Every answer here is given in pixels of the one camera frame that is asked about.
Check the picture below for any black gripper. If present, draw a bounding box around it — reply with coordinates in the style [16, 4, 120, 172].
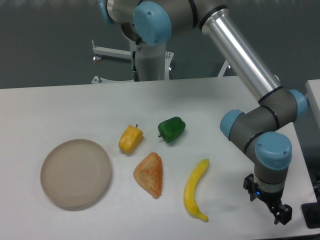
[243, 173, 293, 225]

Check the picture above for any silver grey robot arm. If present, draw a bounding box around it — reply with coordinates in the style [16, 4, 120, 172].
[98, 0, 308, 224]

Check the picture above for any green bell pepper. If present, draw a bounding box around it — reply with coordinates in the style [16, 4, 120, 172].
[157, 116, 186, 143]

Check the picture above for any yellow bell pepper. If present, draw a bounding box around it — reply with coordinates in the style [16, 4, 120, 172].
[118, 125, 144, 154]

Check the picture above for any black device at right edge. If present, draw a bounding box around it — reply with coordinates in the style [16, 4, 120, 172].
[300, 168, 320, 229]

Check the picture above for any yellow banana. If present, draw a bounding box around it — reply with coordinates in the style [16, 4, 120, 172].
[183, 158, 210, 222]

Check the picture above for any orange toast slice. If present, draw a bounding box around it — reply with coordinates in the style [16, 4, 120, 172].
[133, 152, 163, 199]

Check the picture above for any beige round plate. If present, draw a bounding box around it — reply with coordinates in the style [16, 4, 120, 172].
[40, 139, 112, 209]

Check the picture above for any black cable on pedestal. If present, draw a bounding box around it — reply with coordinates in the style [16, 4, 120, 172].
[131, 36, 143, 82]

